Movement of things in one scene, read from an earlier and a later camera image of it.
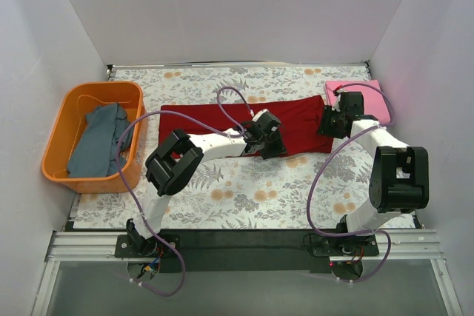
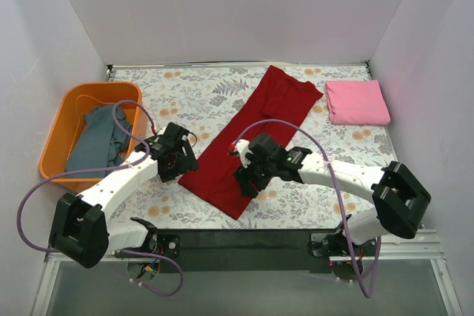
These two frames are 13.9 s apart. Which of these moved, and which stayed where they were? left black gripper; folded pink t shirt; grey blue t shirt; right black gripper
Moved: right black gripper; left black gripper
Stayed: folded pink t shirt; grey blue t shirt
